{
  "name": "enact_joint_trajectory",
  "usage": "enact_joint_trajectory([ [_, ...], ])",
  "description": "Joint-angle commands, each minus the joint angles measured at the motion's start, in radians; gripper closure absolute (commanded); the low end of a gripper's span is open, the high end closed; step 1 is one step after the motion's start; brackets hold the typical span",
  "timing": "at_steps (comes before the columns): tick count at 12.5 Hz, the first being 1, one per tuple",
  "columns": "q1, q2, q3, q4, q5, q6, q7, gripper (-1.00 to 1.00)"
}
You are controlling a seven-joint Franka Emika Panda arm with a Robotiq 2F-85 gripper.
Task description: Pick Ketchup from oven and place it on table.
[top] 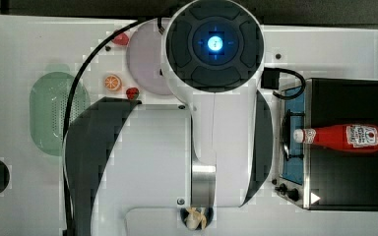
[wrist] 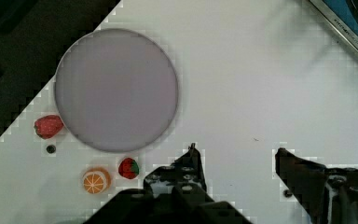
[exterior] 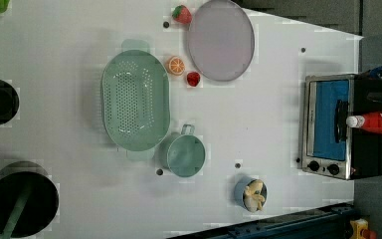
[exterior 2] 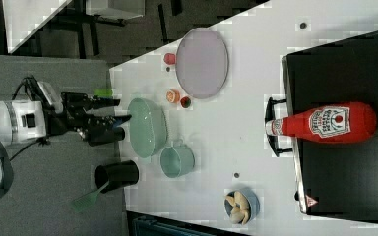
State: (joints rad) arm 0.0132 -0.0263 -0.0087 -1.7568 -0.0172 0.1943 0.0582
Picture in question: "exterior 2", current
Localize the black oven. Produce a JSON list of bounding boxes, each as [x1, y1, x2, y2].
[[283, 30, 378, 223]]

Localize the red toy tomato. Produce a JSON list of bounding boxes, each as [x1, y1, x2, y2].
[[163, 53, 176, 65]]

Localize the lilac oval plate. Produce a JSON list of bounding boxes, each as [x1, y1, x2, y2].
[[175, 28, 229, 99]]

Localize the red green toy fruit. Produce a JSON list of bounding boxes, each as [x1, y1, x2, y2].
[[180, 96, 192, 108]]

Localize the green mug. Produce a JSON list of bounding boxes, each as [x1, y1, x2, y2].
[[159, 140, 195, 178]]

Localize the green marker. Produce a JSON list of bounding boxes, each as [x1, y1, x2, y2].
[[94, 88, 113, 97]]

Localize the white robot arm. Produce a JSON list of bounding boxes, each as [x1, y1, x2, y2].
[[0, 92, 131, 198]]

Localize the green oval bowl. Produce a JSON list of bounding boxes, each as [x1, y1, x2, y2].
[[128, 97, 167, 158]]

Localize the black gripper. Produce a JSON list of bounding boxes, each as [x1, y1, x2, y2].
[[43, 92, 132, 136]]

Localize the dark bin at table edge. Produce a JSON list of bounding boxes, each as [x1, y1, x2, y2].
[[126, 210, 247, 236]]

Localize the beige toy dumplings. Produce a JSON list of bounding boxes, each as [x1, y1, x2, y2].
[[225, 191, 250, 225]]

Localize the black oven door handle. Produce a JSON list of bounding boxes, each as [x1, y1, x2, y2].
[[264, 97, 293, 157]]

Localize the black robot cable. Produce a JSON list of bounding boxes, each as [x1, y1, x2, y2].
[[9, 76, 52, 162]]

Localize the black utensil holder cup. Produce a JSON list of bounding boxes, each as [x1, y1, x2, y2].
[[94, 160, 139, 193]]

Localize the red plush ketchup bottle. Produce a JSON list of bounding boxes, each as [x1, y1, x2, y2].
[[273, 102, 377, 144]]

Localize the green spatula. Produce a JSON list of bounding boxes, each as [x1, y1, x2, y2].
[[71, 182, 109, 212]]

